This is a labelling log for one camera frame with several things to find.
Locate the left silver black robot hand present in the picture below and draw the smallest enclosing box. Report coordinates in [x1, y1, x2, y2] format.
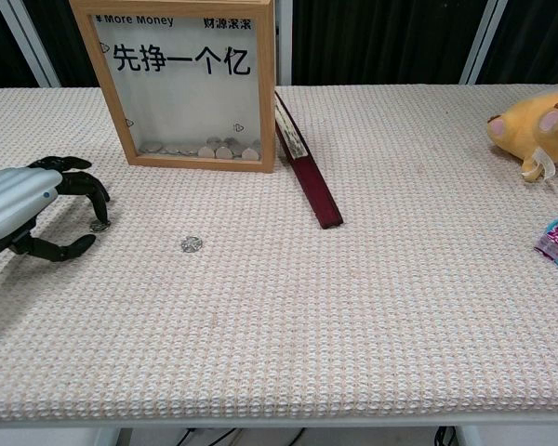
[0, 156, 112, 264]

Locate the wooden framed money box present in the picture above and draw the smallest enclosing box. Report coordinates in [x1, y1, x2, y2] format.
[69, 0, 276, 175]

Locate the dark red folded fan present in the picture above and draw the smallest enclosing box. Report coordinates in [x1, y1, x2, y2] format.
[273, 90, 344, 230]

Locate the beige woven tablecloth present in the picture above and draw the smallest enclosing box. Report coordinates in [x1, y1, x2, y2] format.
[0, 83, 558, 424]

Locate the yellow plush toy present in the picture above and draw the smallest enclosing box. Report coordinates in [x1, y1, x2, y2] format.
[486, 79, 558, 183]

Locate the white metal frame post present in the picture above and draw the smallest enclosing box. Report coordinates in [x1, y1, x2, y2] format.
[0, 0, 61, 88]
[458, 0, 511, 85]
[274, 0, 293, 87]

